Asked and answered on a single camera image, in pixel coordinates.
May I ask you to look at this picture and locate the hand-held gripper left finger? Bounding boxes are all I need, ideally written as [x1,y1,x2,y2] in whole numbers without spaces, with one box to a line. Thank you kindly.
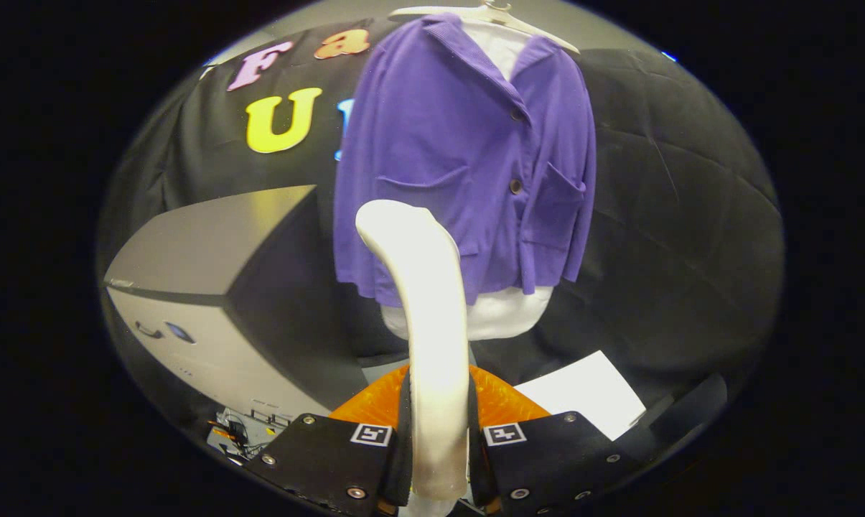
[246,365,413,517]

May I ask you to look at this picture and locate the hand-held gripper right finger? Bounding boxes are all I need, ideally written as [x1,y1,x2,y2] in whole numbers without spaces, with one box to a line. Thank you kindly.
[468,365,645,517]

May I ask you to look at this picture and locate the white garment steamer head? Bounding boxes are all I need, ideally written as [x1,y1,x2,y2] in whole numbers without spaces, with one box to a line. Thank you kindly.
[355,200,476,517]

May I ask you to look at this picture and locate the purple corduroy jacket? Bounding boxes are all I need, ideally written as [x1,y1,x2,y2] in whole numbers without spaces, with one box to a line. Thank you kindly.
[332,13,598,308]

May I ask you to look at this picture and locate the cream plastic clothes hanger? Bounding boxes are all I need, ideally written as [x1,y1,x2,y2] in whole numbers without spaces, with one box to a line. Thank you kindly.
[388,0,580,55]

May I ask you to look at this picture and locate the white floor sheet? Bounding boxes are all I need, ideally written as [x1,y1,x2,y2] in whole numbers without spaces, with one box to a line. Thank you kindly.
[513,350,647,441]

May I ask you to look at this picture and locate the dark bulky object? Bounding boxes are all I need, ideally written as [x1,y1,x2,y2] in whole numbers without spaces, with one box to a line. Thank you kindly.
[630,372,729,460]

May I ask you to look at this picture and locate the white undershirt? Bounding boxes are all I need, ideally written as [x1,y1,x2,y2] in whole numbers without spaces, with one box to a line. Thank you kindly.
[378,20,555,342]

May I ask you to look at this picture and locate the grey metal cabinet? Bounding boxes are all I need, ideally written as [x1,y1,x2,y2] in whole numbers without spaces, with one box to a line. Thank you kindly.
[103,185,372,432]

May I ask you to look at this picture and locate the tangle of thin cables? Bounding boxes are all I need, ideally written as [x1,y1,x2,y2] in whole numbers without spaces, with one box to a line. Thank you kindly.
[206,408,289,460]

